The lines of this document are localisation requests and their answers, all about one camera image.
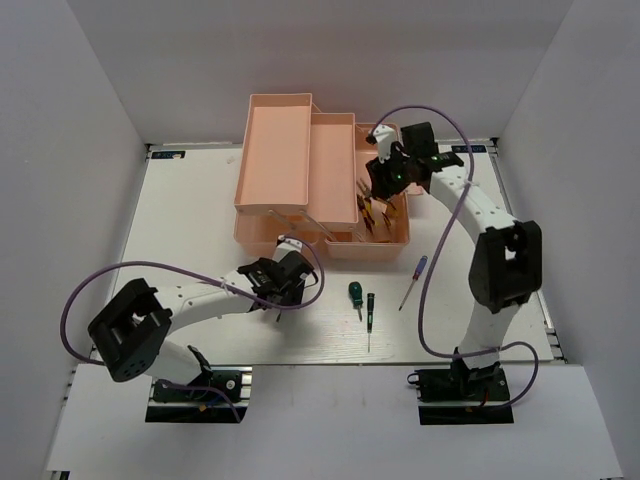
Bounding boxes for purple handle screwdriver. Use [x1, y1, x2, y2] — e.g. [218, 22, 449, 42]
[398, 255, 428, 311]

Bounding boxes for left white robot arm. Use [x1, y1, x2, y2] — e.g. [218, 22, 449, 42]
[88, 247, 318, 399]

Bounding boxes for yellow long-nose pliers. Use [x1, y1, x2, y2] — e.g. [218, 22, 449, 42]
[356, 179, 397, 234]

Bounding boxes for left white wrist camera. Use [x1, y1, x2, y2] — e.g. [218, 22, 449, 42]
[272, 235, 304, 262]

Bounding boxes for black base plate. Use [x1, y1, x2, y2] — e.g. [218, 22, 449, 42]
[145, 367, 252, 424]
[407, 369, 514, 426]

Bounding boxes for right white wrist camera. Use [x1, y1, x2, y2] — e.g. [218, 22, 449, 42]
[366, 124, 397, 164]

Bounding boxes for black precision screwdriver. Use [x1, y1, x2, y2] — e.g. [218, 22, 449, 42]
[366, 293, 375, 352]

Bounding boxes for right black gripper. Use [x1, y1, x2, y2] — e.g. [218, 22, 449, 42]
[365, 144, 415, 201]

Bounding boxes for purple cable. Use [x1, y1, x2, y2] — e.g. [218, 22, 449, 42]
[374, 104, 540, 409]
[59, 234, 324, 424]

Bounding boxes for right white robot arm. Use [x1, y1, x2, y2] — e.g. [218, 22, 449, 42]
[366, 123, 542, 399]

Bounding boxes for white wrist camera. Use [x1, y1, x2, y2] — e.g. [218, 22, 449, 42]
[366, 124, 397, 164]
[272, 235, 304, 262]

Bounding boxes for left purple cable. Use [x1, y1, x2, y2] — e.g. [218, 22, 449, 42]
[59, 234, 324, 424]

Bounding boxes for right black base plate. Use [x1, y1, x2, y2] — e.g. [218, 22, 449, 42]
[407, 369, 514, 426]

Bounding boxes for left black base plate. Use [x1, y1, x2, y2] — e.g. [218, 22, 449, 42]
[145, 367, 252, 424]

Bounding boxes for yellow black pliers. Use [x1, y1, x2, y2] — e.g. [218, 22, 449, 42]
[356, 195, 399, 244]

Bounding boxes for pink plastic tool box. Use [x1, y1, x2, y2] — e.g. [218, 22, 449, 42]
[234, 93, 422, 261]

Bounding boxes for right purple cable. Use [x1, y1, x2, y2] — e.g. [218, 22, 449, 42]
[374, 104, 540, 409]

